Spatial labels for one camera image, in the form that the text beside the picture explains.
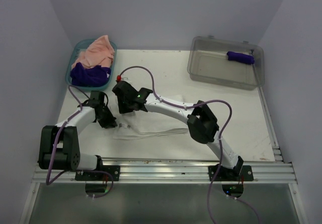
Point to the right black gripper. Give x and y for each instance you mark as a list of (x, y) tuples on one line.
[(122, 109)]

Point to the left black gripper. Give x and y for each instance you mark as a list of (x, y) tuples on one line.
[(110, 122)]

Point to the white towel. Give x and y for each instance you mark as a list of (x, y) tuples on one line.
[(145, 125)]

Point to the purple towel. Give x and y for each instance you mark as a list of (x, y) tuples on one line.
[(97, 76), (240, 57)]

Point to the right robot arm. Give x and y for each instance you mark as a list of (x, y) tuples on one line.
[(200, 120)]

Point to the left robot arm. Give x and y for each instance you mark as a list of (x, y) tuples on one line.
[(59, 144)]

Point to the pink towel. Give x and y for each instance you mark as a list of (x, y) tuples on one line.
[(99, 53)]

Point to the blue plastic bin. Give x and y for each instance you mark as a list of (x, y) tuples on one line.
[(82, 46)]

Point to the grey transparent plastic bin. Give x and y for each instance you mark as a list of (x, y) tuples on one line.
[(209, 63)]

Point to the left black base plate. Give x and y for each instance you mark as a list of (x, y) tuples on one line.
[(107, 173)]

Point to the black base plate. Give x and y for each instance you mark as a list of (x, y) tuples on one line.
[(107, 173), (226, 175)]

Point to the aluminium mounting rail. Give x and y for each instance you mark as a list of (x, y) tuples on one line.
[(195, 172)]

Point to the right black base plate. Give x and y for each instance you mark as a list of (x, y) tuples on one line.
[(226, 175)]

